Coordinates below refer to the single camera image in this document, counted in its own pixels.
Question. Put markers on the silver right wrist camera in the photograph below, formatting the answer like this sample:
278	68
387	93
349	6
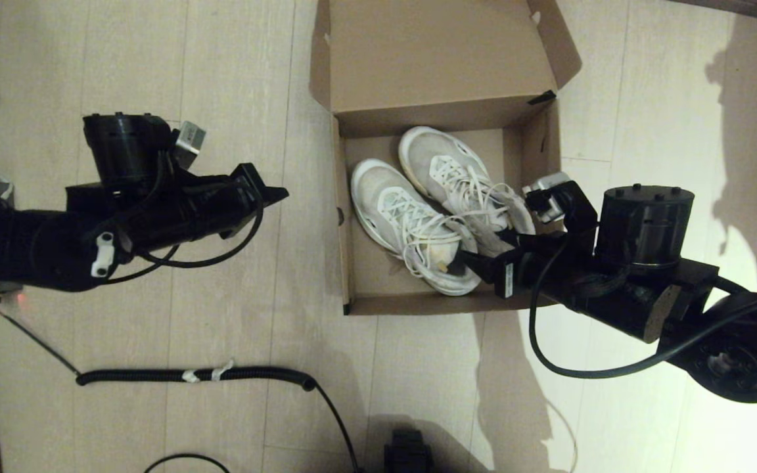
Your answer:
546	190

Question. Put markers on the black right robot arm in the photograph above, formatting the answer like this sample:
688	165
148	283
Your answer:
641	223

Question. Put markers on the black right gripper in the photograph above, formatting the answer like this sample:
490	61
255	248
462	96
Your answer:
543	279

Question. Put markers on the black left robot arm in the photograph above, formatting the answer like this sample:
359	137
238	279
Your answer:
23	243

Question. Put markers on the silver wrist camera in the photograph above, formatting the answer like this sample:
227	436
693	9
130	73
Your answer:
189	141
546	190

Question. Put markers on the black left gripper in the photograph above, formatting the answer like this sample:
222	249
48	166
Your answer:
188	213

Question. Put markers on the white lace-up sneaker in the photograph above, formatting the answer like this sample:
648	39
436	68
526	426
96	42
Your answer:
385	197
431	151

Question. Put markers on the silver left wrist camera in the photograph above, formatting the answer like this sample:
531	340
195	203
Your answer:
189	141

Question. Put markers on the black treaded base wheel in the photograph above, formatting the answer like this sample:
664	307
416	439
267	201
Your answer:
408	453

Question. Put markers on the brown cardboard shoe box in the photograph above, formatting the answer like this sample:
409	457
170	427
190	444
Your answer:
418	52

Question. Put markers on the dark wooden furniture edge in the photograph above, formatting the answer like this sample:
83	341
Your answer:
746	10

